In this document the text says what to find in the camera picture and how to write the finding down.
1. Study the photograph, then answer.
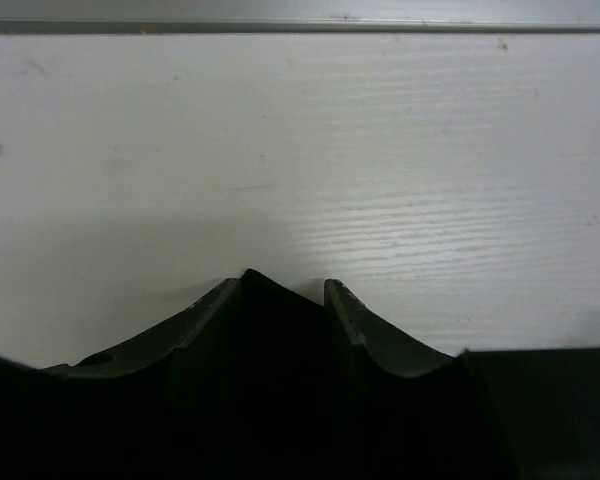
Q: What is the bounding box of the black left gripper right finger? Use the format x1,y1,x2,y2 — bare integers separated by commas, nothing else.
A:
324,279,454,378

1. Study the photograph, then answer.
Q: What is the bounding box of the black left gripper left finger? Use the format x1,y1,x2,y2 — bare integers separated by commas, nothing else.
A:
42,278,240,380

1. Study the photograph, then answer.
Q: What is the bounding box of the black tank top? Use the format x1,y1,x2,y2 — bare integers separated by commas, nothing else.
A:
170,270,522,479

